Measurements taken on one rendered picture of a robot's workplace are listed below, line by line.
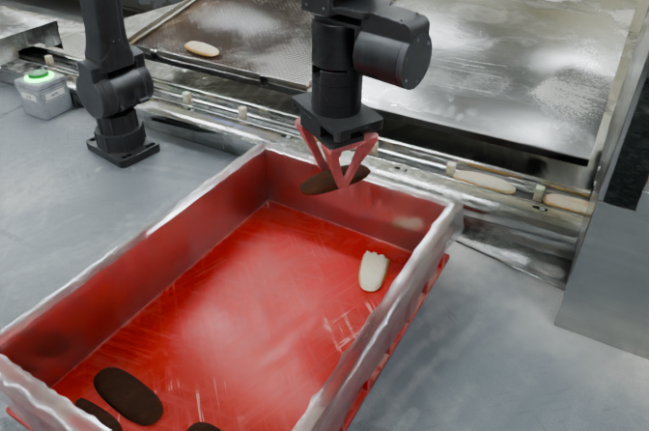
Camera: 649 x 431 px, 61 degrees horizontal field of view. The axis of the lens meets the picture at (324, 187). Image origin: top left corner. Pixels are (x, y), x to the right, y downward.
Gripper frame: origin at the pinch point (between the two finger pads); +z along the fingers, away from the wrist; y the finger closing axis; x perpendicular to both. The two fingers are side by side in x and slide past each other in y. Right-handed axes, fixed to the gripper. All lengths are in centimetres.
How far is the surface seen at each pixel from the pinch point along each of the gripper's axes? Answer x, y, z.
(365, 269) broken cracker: -2.4, -4.5, 13.8
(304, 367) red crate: 12.0, -13.5, 14.6
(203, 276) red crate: 16.7, 6.3, 14.9
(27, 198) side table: 35, 39, 16
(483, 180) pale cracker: -28.4, 0.6, 11.2
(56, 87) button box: 24, 69, 10
